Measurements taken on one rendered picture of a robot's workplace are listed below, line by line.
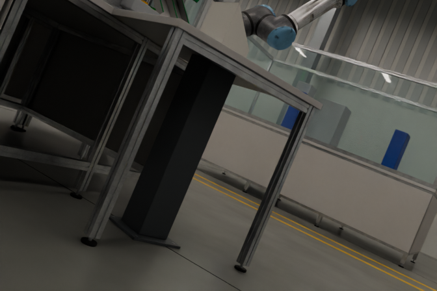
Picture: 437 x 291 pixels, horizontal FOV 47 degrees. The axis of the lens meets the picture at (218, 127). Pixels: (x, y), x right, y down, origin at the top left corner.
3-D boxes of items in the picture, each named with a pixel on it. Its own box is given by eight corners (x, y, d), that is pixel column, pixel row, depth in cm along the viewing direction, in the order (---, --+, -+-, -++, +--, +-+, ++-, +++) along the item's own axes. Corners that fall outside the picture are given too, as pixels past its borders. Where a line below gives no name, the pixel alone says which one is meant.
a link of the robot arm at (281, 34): (255, 41, 235) (342, -13, 250) (276, 58, 226) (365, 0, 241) (253, 21, 226) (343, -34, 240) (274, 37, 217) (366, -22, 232)
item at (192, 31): (320, 110, 235) (323, 104, 235) (177, 26, 176) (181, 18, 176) (226, 82, 288) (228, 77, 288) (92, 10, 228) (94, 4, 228)
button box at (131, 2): (155, 26, 243) (160, 14, 243) (131, 8, 224) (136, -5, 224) (145, 22, 246) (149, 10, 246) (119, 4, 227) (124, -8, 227)
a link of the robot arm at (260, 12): (237, 28, 240) (259, 20, 246) (255, 42, 232) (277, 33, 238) (238, 6, 232) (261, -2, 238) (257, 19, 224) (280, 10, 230)
